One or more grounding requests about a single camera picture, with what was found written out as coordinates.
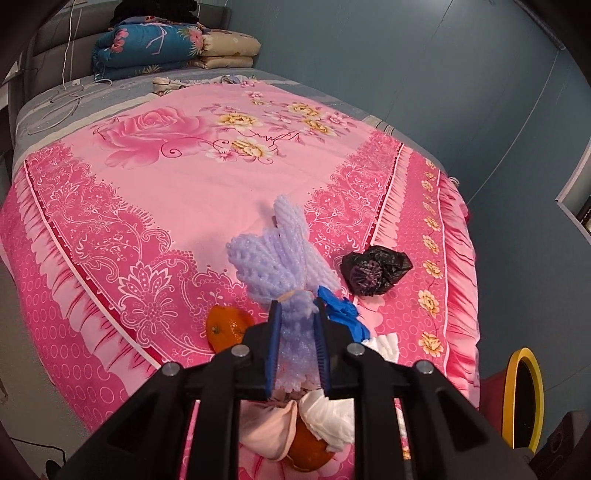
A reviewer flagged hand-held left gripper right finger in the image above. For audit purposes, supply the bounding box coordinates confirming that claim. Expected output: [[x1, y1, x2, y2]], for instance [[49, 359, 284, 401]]
[[311, 298, 537, 480]]

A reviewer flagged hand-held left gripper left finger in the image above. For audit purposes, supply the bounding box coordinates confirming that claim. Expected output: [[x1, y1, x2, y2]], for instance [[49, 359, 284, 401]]
[[55, 300, 283, 480]]

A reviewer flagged purple foam net bundle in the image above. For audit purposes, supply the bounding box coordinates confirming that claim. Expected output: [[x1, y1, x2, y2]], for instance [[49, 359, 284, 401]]
[[226, 195, 339, 394]]

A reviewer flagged black plastic bag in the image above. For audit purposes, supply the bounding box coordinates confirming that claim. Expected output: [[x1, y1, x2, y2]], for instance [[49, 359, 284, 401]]
[[341, 247, 413, 297]]

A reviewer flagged blue rubber glove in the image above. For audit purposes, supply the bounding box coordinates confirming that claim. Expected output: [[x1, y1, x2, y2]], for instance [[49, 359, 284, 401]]
[[318, 286, 371, 342]]

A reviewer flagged orange tangerine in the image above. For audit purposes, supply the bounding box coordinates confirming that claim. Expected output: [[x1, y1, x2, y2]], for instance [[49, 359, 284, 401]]
[[205, 305, 256, 355], [283, 418, 336, 472]]

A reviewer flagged beige cloth pouch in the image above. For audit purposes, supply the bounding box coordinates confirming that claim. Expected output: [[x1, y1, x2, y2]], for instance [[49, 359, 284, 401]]
[[239, 400, 301, 462]]

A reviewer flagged red plastic stool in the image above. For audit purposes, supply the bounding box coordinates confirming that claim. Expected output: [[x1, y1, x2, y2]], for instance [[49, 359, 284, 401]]
[[478, 369, 509, 416]]

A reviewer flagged pink floral bedspread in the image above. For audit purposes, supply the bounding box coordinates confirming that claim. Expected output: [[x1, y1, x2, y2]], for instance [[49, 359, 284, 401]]
[[0, 79, 482, 480]]

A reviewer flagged yellow rimmed bin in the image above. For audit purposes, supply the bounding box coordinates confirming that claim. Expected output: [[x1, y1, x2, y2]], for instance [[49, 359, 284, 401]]
[[502, 347, 546, 455]]

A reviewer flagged dark wooden furniture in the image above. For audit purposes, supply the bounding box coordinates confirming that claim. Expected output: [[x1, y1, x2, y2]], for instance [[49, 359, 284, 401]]
[[527, 410, 588, 480]]

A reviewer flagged small patterned cloth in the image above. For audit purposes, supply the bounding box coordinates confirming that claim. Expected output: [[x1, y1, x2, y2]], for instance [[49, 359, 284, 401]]
[[151, 74, 254, 96]]

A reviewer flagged beige folded quilt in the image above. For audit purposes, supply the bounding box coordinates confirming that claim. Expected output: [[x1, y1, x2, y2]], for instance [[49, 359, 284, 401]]
[[201, 30, 260, 70]]

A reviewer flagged blue floral folded quilt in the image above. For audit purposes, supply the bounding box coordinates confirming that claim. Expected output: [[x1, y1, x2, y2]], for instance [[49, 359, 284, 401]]
[[91, 24, 206, 82]]

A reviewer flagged black clothes pile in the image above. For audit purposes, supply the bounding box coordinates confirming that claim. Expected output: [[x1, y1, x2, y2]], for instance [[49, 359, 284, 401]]
[[110, 0, 201, 27]]

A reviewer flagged grey padded headboard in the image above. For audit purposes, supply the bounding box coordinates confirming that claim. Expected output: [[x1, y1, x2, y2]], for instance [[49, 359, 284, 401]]
[[8, 7, 232, 100]]

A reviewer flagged black floor cable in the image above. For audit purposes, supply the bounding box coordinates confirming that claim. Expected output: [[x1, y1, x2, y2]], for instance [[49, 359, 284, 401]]
[[9, 436, 66, 464]]

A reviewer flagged white window frame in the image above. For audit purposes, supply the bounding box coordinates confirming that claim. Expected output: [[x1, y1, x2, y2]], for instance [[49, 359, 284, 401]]
[[554, 137, 591, 241]]

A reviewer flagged white charging cable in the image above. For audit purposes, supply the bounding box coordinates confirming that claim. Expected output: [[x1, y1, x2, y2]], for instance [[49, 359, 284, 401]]
[[28, 4, 114, 136]]

